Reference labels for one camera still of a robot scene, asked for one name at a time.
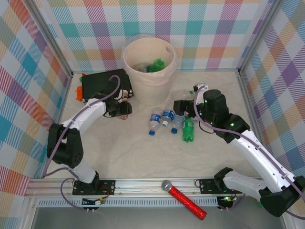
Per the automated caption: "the clear bottle green cap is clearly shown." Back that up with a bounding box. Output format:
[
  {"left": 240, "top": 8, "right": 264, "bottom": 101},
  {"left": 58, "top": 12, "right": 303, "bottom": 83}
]
[{"left": 173, "top": 89, "right": 195, "bottom": 102}]

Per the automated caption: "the clear bottle blue cap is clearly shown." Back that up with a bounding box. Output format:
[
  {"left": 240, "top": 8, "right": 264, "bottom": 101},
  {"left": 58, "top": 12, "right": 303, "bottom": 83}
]
[
  {"left": 161, "top": 109, "right": 174, "bottom": 127},
  {"left": 171, "top": 113, "right": 185, "bottom": 134}
]

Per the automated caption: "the green bottle yellow cap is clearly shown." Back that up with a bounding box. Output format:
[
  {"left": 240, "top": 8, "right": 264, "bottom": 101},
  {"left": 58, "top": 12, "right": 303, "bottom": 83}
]
[{"left": 182, "top": 116, "right": 195, "bottom": 143}]

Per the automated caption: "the blue label bottle blue cap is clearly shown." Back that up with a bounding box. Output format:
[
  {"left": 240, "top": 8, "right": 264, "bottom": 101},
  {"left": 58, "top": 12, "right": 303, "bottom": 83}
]
[{"left": 149, "top": 108, "right": 163, "bottom": 136}]

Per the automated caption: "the green soda bottle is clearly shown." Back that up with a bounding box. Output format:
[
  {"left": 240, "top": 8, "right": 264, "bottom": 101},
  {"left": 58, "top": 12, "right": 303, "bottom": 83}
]
[{"left": 149, "top": 59, "right": 166, "bottom": 72}]

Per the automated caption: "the beige plastic bin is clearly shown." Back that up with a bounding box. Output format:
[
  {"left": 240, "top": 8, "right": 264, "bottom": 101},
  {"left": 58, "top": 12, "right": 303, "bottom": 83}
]
[{"left": 123, "top": 38, "right": 177, "bottom": 107}]

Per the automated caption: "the clear plastic bin liner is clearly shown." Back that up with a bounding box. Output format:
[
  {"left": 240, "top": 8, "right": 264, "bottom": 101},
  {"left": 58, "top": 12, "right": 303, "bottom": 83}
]
[{"left": 122, "top": 34, "right": 179, "bottom": 87}]

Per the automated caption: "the black hard case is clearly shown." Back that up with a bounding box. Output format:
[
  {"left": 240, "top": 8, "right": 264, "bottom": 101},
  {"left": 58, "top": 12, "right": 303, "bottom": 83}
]
[{"left": 81, "top": 68, "right": 134, "bottom": 105}]

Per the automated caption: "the red glitter microphone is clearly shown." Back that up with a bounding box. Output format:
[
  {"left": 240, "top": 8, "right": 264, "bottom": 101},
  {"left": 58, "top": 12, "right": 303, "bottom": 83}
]
[{"left": 161, "top": 180, "right": 207, "bottom": 220}]

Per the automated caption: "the small power connector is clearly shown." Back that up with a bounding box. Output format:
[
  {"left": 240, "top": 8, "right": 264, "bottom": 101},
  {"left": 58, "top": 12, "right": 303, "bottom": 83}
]
[
  {"left": 218, "top": 196, "right": 239, "bottom": 212},
  {"left": 82, "top": 197, "right": 105, "bottom": 213}
]

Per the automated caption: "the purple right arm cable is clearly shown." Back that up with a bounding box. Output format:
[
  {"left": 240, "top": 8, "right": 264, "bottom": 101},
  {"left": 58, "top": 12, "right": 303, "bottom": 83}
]
[{"left": 194, "top": 85, "right": 305, "bottom": 219}]

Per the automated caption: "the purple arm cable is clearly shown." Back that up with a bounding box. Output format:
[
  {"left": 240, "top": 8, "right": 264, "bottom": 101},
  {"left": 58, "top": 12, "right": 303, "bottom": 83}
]
[
  {"left": 194, "top": 85, "right": 305, "bottom": 219},
  {"left": 42, "top": 75, "right": 121, "bottom": 211}
]

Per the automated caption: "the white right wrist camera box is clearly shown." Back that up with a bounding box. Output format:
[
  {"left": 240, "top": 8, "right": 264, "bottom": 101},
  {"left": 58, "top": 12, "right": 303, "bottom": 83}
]
[{"left": 193, "top": 83, "right": 209, "bottom": 93}]

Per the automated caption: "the aluminium back rail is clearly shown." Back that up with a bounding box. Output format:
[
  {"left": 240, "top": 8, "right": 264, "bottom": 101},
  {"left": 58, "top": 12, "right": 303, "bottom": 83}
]
[{"left": 71, "top": 68, "right": 240, "bottom": 73}]

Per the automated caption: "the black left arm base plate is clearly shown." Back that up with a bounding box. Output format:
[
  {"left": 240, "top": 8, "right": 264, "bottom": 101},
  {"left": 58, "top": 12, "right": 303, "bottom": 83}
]
[{"left": 72, "top": 179, "right": 116, "bottom": 196}]

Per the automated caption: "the aluminium front rail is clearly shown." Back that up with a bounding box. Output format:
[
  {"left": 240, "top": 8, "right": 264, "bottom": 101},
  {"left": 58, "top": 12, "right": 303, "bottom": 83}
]
[{"left": 25, "top": 177, "right": 263, "bottom": 198}]

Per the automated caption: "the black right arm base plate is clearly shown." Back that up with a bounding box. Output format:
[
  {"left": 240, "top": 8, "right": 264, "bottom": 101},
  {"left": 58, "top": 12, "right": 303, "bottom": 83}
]
[{"left": 199, "top": 178, "right": 244, "bottom": 194}]

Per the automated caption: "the aluminium frame post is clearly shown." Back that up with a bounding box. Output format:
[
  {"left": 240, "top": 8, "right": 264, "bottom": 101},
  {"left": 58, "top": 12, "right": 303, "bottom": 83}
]
[
  {"left": 237, "top": 0, "right": 286, "bottom": 76},
  {"left": 25, "top": 0, "right": 73, "bottom": 77}
]

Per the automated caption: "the slotted grey cable duct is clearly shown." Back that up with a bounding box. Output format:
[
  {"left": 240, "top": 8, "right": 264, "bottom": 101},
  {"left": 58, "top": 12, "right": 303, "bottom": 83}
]
[{"left": 38, "top": 199, "right": 220, "bottom": 208}]

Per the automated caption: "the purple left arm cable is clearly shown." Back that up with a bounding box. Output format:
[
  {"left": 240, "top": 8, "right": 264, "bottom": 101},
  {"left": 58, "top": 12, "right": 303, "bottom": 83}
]
[{"left": 42, "top": 75, "right": 121, "bottom": 211}]

